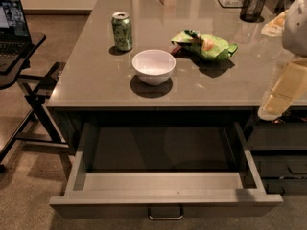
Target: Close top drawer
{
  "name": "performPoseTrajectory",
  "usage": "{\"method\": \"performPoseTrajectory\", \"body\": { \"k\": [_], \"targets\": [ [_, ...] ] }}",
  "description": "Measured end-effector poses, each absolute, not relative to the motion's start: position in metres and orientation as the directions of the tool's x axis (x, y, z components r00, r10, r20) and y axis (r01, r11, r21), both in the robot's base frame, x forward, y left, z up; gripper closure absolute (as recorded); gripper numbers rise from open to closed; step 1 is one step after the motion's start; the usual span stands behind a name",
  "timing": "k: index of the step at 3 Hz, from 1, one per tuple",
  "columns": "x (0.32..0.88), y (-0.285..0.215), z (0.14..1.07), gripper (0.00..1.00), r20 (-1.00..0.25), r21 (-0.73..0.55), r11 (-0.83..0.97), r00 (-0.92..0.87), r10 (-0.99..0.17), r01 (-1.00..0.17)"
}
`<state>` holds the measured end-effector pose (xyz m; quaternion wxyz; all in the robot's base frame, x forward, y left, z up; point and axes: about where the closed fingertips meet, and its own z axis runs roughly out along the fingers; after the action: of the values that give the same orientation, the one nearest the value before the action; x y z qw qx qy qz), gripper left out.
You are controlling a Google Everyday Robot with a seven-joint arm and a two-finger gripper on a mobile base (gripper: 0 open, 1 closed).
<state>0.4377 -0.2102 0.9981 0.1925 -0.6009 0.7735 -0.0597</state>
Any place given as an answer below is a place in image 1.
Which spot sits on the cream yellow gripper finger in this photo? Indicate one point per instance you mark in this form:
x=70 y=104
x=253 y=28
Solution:
x=290 y=85

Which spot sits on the grey top drawer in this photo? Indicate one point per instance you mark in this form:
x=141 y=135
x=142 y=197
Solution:
x=121 y=171

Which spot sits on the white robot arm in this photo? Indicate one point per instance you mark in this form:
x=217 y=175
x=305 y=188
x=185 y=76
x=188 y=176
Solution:
x=293 y=31

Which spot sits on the right side drawers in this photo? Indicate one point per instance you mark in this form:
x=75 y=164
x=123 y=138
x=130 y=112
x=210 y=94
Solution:
x=279 y=150

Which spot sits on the green chip bag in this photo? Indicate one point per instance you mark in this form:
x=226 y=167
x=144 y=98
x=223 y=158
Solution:
x=206 y=46

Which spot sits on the white bowl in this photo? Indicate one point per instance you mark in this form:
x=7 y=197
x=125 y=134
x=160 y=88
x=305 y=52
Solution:
x=153 y=66

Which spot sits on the grey counter cabinet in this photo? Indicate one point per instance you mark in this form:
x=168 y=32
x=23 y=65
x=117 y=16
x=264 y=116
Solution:
x=99 y=78

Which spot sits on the green soda can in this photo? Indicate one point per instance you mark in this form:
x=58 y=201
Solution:
x=122 y=32

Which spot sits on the black laptop stand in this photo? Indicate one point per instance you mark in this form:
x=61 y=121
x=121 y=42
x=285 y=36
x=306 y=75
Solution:
x=36 y=90

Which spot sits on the black laptop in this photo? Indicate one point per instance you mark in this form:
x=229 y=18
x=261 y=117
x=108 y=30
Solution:
x=15 y=38

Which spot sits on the metal drawer handle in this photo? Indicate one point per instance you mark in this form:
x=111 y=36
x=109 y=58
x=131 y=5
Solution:
x=165 y=213

